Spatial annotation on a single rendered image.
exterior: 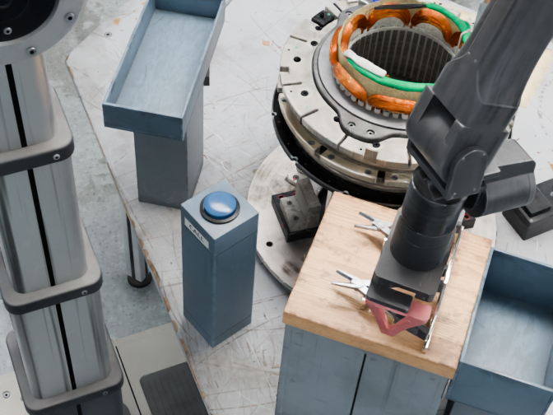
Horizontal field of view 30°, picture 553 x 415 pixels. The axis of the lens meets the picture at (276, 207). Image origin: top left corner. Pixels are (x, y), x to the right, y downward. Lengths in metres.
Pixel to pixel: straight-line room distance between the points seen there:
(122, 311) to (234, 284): 1.09
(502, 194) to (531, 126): 0.79
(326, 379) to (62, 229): 0.37
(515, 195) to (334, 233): 0.27
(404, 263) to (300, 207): 0.50
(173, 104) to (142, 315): 1.08
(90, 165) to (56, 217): 1.46
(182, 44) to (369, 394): 0.57
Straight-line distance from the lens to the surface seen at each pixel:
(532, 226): 1.60
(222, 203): 1.25
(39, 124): 1.13
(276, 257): 1.51
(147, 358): 2.04
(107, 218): 2.58
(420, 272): 1.05
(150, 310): 2.41
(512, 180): 1.02
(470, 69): 0.91
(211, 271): 1.29
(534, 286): 1.27
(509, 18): 0.89
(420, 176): 0.99
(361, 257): 1.19
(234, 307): 1.40
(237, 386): 1.41
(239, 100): 1.75
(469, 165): 0.93
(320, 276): 1.17
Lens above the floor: 2.02
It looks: 51 degrees down
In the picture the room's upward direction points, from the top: 5 degrees clockwise
